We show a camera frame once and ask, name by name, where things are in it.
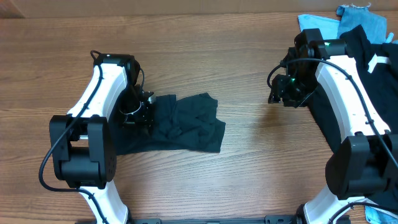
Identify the light blue shirt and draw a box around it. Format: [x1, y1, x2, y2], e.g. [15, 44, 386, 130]
[298, 14, 340, 39]

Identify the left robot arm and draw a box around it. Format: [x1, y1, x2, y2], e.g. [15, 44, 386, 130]
[39, 50, 155, 223]

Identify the dark green t-shirt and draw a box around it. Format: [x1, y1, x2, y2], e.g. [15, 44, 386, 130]
[109, 93, 226, 155]

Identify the blue denim garment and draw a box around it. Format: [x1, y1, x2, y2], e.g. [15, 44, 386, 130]
[336, 4, 394, 44]

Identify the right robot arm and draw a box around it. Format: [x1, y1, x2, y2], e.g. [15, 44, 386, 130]
[265, 29, 397, 223]

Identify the black t-shirt pile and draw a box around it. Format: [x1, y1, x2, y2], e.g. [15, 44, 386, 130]
[308, 25, 397, 153]

